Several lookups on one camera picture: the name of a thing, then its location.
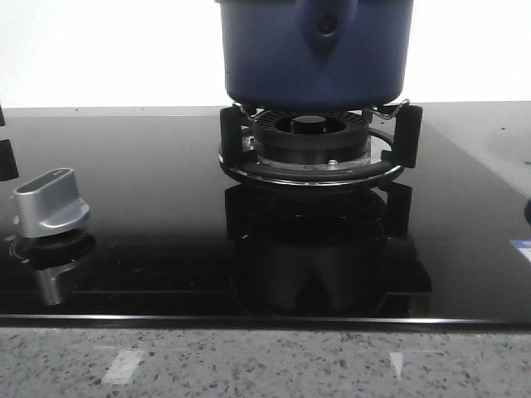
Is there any dark blue cooking pot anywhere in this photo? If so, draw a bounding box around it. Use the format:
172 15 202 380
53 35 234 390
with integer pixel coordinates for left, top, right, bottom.
219 1 413 110

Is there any black right gas burner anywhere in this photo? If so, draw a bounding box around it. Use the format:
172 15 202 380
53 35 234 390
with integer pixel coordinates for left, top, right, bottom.
219 104 423 190

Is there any black glass gas stove top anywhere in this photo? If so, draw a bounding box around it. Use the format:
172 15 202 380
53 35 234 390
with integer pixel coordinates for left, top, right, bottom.
1 114 530 330

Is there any silver stove control knob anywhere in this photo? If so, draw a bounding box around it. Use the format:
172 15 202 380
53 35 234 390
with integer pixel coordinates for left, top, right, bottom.
13 167 90 239

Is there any blue white label sticker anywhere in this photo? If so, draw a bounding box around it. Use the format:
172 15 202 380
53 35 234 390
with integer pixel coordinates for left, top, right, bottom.
510 240 531 261

